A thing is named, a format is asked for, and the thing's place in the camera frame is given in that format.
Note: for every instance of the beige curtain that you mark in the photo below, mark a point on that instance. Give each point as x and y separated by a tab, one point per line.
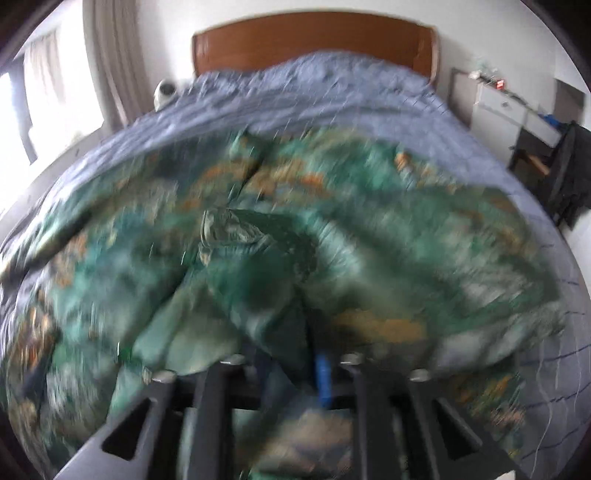
115	60

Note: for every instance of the wooden chair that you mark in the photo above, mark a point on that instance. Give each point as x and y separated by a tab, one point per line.
531	157

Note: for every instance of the blue flat item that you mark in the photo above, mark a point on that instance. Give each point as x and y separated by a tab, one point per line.
553	121

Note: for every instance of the wooden headboard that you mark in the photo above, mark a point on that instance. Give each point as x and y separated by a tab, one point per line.
314	41

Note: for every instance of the window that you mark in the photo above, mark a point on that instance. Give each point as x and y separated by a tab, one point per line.
41	106

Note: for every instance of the white desk with drawer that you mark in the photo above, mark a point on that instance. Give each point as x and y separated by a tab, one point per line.
503	108

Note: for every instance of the green ocean print pillow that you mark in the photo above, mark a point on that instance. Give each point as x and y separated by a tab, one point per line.
277	277

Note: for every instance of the blue checked bed sheet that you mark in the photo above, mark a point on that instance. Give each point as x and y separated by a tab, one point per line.
323	87

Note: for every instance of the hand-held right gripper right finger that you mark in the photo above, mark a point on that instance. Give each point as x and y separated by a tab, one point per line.
324	376

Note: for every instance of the white round device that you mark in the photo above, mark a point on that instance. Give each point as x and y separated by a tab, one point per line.
165	94

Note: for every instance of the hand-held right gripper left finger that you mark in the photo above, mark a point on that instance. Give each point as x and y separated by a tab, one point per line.
210	410

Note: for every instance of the black jacket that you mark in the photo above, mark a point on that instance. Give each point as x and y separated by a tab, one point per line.
570	175

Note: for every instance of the red digital clock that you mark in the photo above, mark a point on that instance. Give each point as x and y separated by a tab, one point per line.
499	84

